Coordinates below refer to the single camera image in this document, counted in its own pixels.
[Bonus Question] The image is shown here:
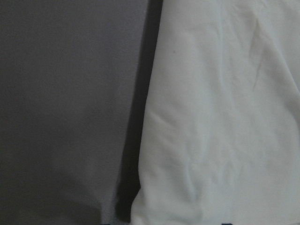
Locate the cream long-sleeve printed shirt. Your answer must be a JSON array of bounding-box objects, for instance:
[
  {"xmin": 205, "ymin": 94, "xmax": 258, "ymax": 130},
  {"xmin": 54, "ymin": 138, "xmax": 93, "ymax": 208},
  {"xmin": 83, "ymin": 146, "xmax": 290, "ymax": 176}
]
[{"xmin": 131, "ymin": 0, "xmax": 300, "ymax": 225}]

